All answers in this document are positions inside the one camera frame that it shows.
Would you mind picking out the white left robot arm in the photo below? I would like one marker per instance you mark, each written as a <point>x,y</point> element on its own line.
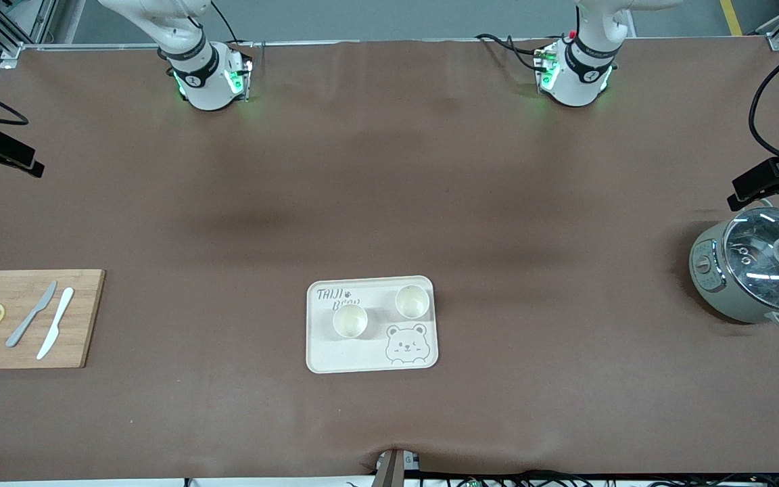
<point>575,78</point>

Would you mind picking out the cream tray with bear print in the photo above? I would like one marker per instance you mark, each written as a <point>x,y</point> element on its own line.
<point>362,352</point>

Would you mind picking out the grey-green electric cooking pot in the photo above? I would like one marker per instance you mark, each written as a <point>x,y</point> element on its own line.
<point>707,270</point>

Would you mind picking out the grey plastic knife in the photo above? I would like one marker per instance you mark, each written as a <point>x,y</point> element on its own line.
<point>31,314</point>

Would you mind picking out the white plastic cup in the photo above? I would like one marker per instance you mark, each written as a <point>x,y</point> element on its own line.
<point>412,302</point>

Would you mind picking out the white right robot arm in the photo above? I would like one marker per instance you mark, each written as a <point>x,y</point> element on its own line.
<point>203,81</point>

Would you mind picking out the white plastic knife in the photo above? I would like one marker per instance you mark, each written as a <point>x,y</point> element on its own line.
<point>57,321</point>

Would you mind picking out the wooden cutting board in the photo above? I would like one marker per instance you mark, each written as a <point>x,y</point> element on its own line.
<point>82,318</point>

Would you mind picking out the brown table mat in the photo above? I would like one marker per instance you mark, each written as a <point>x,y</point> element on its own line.
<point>389,189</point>

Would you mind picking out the cream paper cup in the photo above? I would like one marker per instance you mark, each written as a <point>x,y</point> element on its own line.
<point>350,320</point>

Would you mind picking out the glass pot lid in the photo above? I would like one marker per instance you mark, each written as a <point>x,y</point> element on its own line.
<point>761,260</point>

